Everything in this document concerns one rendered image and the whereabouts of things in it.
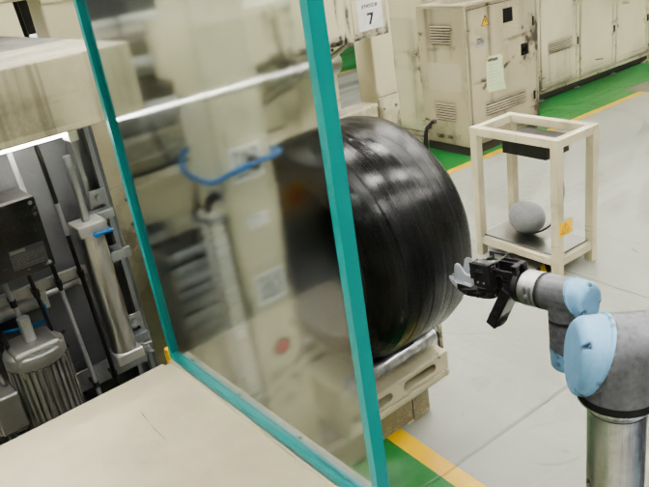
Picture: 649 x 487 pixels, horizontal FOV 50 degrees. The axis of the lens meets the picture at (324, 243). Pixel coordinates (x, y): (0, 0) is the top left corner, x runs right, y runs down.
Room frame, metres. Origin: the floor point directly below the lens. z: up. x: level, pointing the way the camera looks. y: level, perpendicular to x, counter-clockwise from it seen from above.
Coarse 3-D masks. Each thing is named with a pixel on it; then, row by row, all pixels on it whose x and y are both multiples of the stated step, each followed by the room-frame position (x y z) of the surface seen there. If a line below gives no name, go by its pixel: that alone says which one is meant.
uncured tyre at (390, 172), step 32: (352, 128) 1.63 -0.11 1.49; (384, 128) 1.63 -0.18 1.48; (352, 160) 1.50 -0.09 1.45; (384, 160) 1.51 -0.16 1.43; (416, 160) 1.53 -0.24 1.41; (352, 192) 1.44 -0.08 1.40; (384, 192) 1.44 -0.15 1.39; (416, 192) 1.47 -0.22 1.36; (448, 192) 1.50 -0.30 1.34; (384, 224) 1.39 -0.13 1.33; (416, 224) 1.42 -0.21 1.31; (448, 224) 1.46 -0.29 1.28; (384, 256) 1.37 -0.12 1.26; (416, 256) 1.39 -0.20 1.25; (448, 256) 1.44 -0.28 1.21; (384, 288) 1.37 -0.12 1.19; (416, 288) 1.37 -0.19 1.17; (448, 288) 1.44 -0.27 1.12; (384, 320) 1.38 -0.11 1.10; (416, 320) 1.40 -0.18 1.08; (384, 352) 1.43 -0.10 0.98
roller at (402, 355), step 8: (424, 336) 1.58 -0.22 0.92; (432, 336) 1.59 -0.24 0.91; (408, 344) 1.55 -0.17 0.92; (416, 344) 1.56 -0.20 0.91; (424, 344) 1.57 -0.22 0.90; (400, 352) 1.53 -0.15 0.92; (408, 352) 1.53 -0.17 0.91; (416, 352) 1.55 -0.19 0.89; (376, 360) 1.50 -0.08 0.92; (384, 360) 1.50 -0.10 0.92; (392, 360) 1.50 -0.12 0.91; (400, 360) 1.51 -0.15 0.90; (376, 368) 1.47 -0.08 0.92; (384, 368) 1.48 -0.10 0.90; (392, 368) 1.50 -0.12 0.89; (376, 376) 1.46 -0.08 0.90
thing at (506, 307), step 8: (504, 288) 1.29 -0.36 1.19; (504, 296) 1.28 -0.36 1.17; (496, 304) 1.30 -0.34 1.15; (504, 304) 1.29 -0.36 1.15; (512, 304) 1.31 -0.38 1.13; (496, 312) 1.30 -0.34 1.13; (504, 312) 1.30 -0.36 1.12; (488, 320) 1.32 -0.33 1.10; (496, 320) 1.30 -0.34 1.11; (504, 320) 1.31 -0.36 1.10
